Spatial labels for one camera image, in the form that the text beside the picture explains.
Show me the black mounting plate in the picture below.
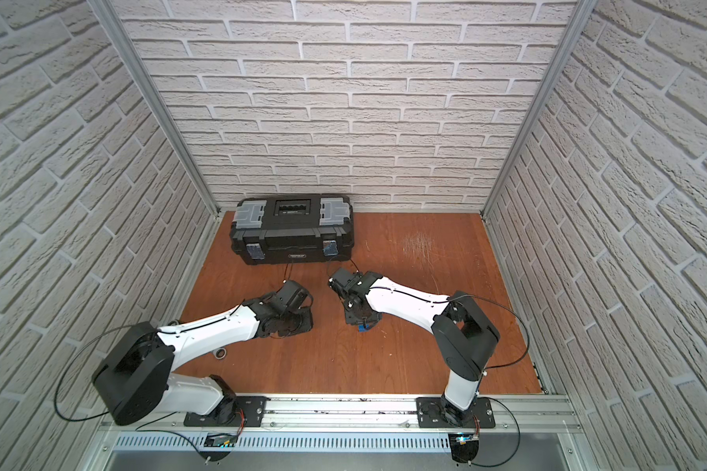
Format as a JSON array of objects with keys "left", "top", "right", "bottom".
[
  {"left": 184, "top": 396, "right": 268, "bottom": 428},
  {"left": 416, "top": 396, "right": 496, "bottom": 429}
]

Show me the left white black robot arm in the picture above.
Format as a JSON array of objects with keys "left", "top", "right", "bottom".
[{"left": 92, "top": 281, "right": 313, "bottom": 427}]

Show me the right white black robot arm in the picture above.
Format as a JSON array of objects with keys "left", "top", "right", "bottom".
[{"left": 328, "top": 268, "right": 501, "bottom": 427}]

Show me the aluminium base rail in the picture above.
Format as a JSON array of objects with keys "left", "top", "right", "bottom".
[{"left": 102, "top": 392, "right": 584, "bottom": 436}]

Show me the white slotted cable duct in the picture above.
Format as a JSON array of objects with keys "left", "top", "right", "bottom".
[{"left": 113, "top": 432, "right": 450, "bottom": 453}]

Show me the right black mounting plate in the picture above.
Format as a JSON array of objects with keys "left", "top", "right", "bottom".
[{"left": 416, "top": 396, "right": 496, "bottom": 429}]

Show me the black plastic toolbox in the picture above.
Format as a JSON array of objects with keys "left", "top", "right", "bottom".
[{"left": 230, "top": 194, "right": 355, "bottom": 265}]

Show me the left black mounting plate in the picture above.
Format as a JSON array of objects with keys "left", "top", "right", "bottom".
[{"left": 184, "top": 396, "right": 268, "bottom": 428}]

